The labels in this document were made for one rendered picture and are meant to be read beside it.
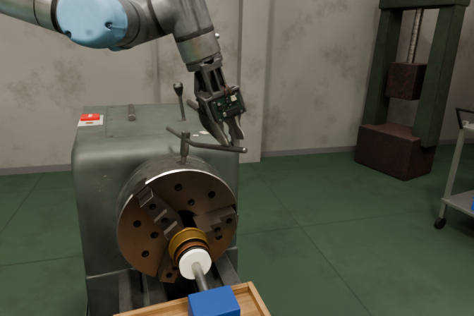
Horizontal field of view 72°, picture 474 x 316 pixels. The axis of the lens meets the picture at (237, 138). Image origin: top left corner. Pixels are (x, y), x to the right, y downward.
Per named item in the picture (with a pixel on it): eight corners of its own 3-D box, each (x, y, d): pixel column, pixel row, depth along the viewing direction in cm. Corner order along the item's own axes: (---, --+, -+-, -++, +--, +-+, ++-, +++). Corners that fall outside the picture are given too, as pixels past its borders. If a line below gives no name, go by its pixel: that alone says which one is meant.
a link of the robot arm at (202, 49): (172, 42, 62) (211, 27, 64) (180, 65, 64) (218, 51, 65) (180, 43, 55) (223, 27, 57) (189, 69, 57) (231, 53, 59)
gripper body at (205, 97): (213, 130, 61) (190, 68, 56) (202, 118, 68) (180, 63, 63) (249, 113, 62) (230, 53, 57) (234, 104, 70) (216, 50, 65)
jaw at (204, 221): (189, 209, 86) (231, 196, 89) (192, 224, 88) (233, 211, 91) (199, 231, 76) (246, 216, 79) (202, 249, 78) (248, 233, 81)
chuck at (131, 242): (114, 264, 90) (117, 156, 81) (222, 252, 101) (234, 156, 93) (114, 286, 82) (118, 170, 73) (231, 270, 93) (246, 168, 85)
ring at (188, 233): (166, 224, 76) (172, 247, 67) (204, 218, 79) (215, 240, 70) (167, 258, 78) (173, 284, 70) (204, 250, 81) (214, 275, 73)
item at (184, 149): (176, 172, 84) (180, 130, 81) (184, 171, 85) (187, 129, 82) (180, 175, 82) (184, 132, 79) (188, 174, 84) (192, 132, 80)
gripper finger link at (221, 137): (228, 166, 66) (214, 125, 62) (220, 155, 71) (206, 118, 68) (242, 159, 67) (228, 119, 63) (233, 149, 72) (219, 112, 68)
